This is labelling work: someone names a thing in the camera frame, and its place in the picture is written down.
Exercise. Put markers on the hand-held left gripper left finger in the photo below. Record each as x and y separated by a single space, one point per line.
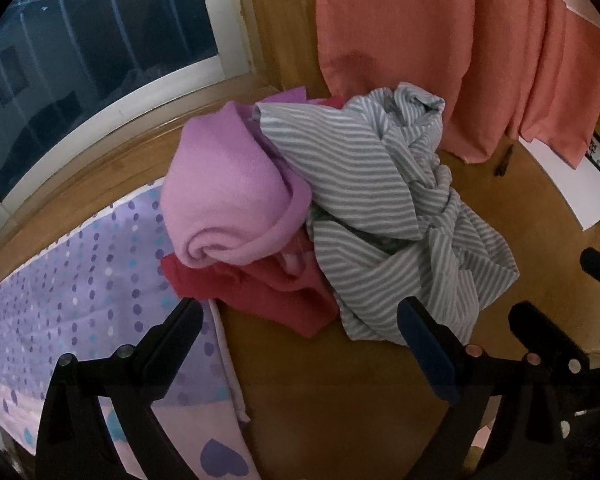
180 330

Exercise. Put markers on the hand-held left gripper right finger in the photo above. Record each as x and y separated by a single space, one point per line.
430 355

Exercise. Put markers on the striped grey shirt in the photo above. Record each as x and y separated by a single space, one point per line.
380 185

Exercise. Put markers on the white paper sheet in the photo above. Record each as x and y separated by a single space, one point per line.
570 185

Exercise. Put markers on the red cloth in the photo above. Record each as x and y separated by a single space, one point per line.
270 295

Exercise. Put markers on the purple dotted bedsheet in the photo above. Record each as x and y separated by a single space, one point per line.
80 285

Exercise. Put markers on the pink fleece cloth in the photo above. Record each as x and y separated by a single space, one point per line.
220 185

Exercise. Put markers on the window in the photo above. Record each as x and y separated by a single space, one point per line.
105 35

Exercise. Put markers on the salmon curtain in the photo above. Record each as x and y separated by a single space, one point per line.
395 25

